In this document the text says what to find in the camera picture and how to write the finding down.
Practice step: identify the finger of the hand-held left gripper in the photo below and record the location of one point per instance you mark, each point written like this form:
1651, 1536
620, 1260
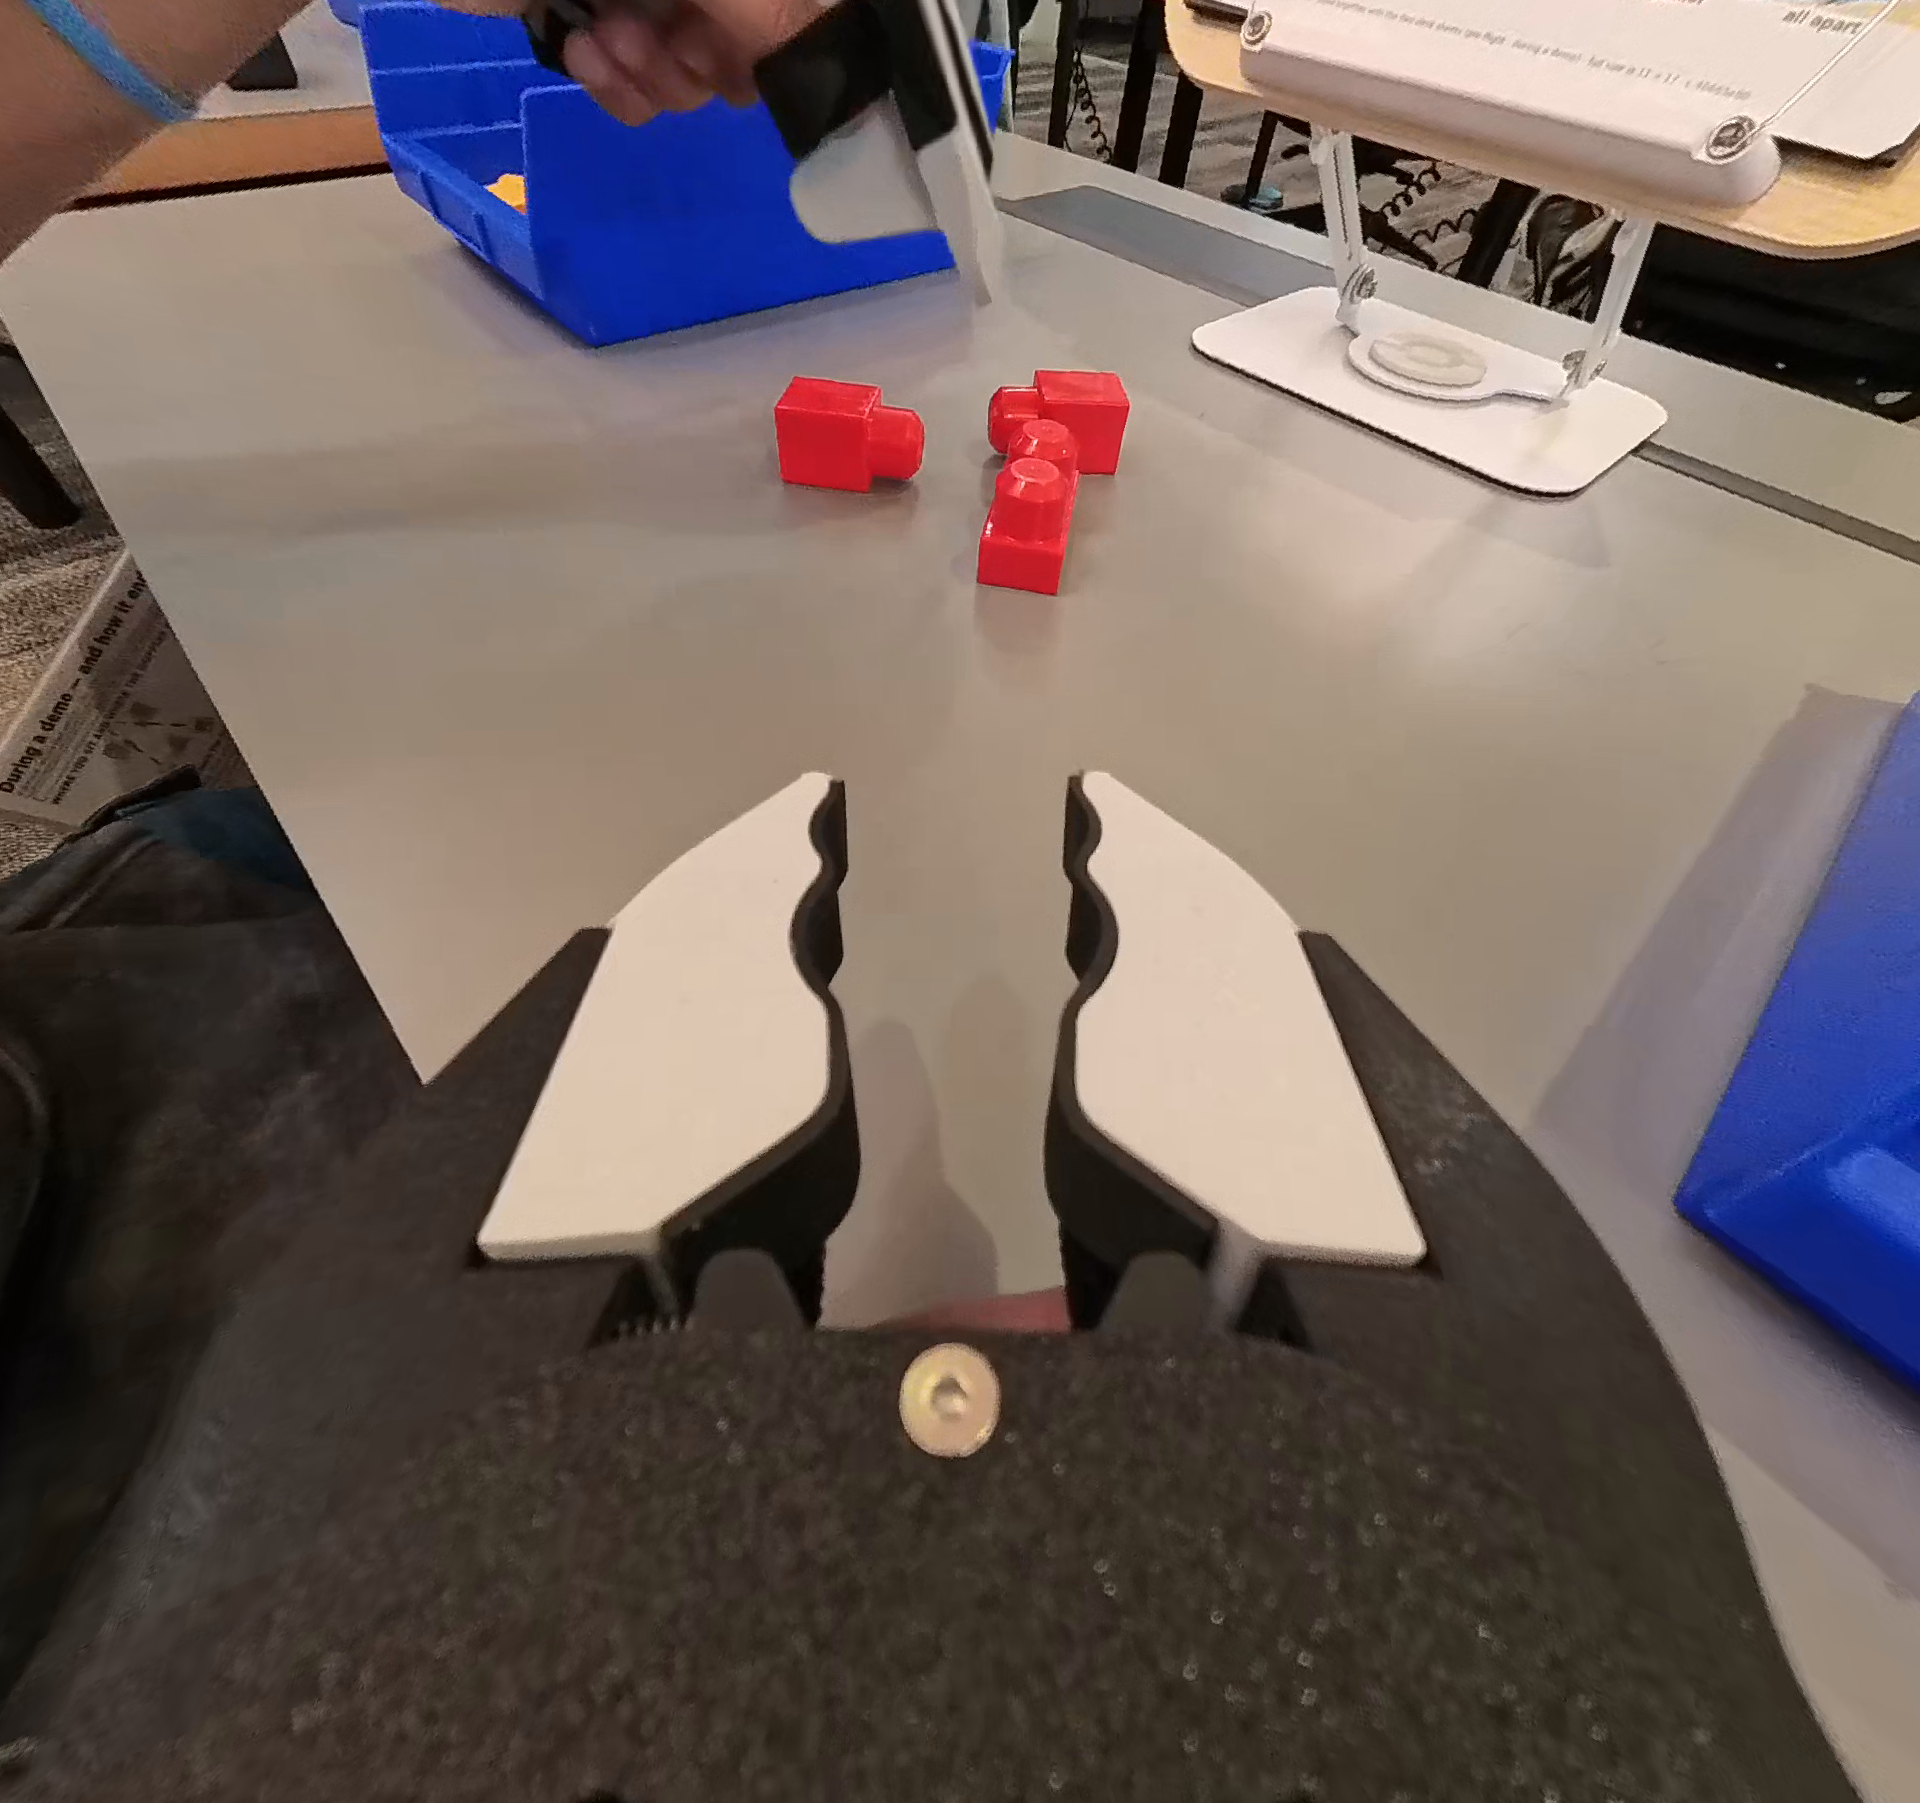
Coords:
960, 183

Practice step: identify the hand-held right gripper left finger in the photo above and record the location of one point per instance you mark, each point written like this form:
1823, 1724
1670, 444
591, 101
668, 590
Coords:
674, 1068

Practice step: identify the white stand with wooden board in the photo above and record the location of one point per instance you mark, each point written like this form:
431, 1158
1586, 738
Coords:
1291, 349

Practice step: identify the white paper label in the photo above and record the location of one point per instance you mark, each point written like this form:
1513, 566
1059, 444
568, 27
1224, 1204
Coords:
104, 694

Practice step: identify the wooden edged table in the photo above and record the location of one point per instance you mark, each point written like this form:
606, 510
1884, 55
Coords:
225, 153

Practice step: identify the person's left forearm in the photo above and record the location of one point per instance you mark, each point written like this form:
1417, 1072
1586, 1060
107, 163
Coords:
53, 109

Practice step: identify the blue wristband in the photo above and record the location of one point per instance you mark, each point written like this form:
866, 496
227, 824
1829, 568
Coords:
90, 33

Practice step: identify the red two-stud toy block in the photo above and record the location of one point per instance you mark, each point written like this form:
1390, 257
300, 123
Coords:
1021, 550

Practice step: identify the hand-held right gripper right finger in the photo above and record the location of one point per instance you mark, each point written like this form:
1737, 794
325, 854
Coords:
1239, 1068

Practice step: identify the blue plastic bin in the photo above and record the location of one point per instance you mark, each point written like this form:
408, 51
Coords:
368, 1
1831, 1114
674, 229

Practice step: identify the person's blue jeans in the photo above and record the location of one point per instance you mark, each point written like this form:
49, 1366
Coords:
225, 844

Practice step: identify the red one-stud toy block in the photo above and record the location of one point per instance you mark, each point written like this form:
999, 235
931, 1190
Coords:
833, 438
1089, 416

